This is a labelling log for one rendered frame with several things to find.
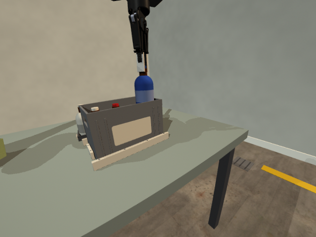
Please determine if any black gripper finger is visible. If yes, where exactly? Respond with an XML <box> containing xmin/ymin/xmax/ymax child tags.
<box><xmin>128</xmin><ymin>13</ymin><xmax>145</xmax><ymax>72</ymax></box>
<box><xmin>143</xmin><ymin>20</ymin><xmax>149</xmax><ymax>72</ymax></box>

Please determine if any dark grey tray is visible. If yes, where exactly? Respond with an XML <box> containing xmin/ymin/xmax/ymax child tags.
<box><xmin>78</xmin><ymin>131</ymin><xmax>87</xmax><ymax>141</ymax></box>

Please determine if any blue bottle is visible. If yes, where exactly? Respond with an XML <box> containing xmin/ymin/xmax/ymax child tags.
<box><xmin>134</xmin><ymin>66</ymin><xmax>154</xmax><ymax>104</ymax></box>

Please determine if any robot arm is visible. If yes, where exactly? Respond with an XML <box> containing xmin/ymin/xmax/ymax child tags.
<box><xmin>149</xmin><ymin>0</ymin><xmax>162</xmax><ymax>7</ymax></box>

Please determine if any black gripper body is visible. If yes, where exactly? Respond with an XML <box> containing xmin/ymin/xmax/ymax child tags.
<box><xmin>127</xmin><ymin>0</ymin><xmax>150</xmax><ymax>28</ymax></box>

